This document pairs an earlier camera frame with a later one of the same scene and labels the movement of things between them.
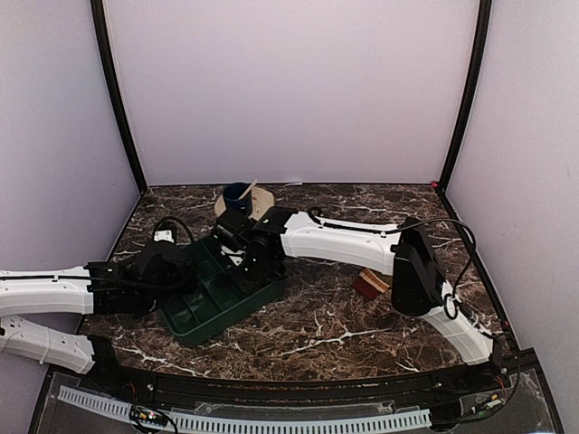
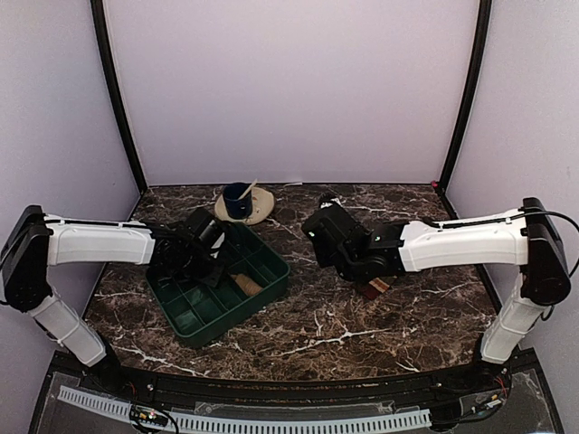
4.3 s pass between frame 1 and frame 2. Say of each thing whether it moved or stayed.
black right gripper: moved
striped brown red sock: stayed
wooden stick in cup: stayed
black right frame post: stayed
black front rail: stayed
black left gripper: moved
